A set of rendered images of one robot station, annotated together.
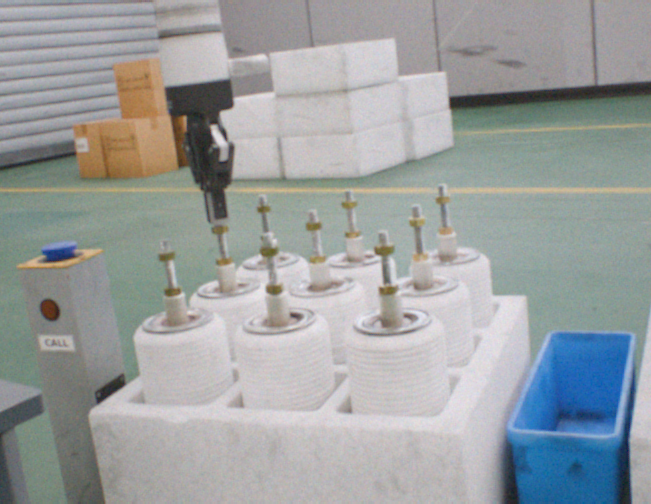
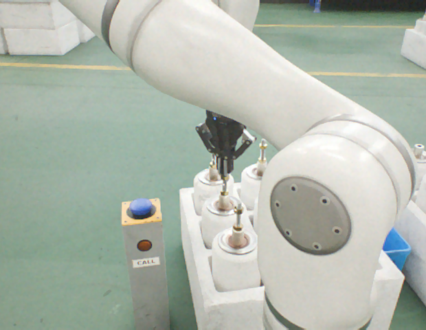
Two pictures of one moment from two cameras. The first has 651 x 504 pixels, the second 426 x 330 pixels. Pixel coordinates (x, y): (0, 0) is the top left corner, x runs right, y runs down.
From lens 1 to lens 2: 70 cm
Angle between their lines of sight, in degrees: 35
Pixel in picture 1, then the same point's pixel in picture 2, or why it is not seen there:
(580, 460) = (395, 259)
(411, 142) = (82, 32)
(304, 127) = (20, 23)
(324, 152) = (36, 39)
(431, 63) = not seen: outside the picture
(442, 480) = (390, 295)
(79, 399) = (157, 287)
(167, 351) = (250, 263)
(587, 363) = not seen: hidden behind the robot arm
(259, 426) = not seen: hidden behind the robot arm
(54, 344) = (144, 262)
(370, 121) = (62, 21)
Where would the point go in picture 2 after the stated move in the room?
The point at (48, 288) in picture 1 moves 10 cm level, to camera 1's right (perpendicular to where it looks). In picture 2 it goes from (145, 234) to (193, 215)
